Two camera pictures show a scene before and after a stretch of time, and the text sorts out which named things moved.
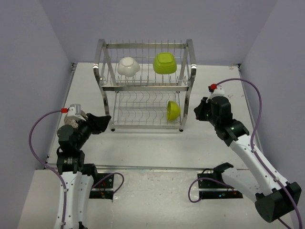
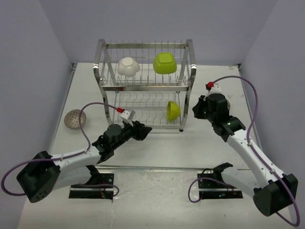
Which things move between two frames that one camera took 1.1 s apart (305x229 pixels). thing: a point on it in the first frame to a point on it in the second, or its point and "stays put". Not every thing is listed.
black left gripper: x=97 y=124 to x=139 y=130
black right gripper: x=198 y=110 stays put
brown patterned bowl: x=68 y=121 stays put
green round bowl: x=173 y=110 stays put
